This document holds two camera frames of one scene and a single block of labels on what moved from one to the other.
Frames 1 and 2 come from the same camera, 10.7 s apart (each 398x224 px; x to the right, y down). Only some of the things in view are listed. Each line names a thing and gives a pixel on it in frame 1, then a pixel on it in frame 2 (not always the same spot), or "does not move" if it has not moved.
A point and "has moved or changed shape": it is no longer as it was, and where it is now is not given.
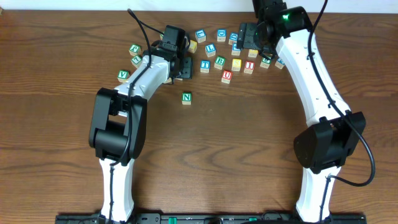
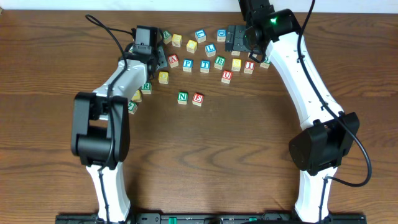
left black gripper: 186,68 to 161,58
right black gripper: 244,36 to 237,38
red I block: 249,66 does not move
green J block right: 265,63 does not move
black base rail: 209,219 does not move
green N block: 186,98 has moved or changed shape
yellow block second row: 193,46 does not move
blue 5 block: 235,51 does not move
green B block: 219,62 does not move
